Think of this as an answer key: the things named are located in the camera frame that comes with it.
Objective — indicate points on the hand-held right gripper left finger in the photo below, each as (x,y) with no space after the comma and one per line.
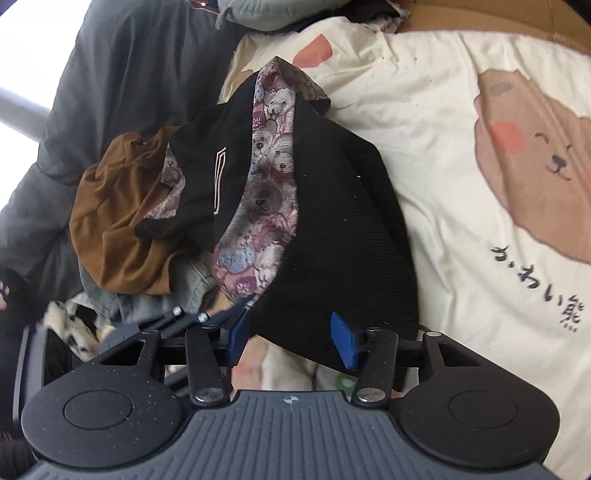
(238,339)

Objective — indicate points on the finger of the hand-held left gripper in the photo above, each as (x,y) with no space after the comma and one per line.
(182,318)

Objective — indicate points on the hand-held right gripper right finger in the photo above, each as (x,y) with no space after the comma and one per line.
(342,344)

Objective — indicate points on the black teddy bear print pants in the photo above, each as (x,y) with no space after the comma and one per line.
(323,230)

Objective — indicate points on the dark crumpled clothes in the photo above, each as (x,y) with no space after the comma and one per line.
(364,11)

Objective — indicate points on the light denim garment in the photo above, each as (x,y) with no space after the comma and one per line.
(138,304)

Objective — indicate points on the cream cloth with dark spots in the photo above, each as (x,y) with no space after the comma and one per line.
(69,323)

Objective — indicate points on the brown garment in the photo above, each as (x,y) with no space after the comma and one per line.
(115,221)

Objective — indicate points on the black cloth pink paw print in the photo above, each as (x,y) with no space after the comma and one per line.
(11,295)

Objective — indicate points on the cream bear print bed sheet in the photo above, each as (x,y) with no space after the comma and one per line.
(438,161)

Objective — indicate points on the dark grey duvet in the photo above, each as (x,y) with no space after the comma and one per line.
(115,69)

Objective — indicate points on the brown cardboard box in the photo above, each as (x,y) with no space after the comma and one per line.
(485,16)

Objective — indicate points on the grey window frame bar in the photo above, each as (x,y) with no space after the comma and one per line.
(23,110)

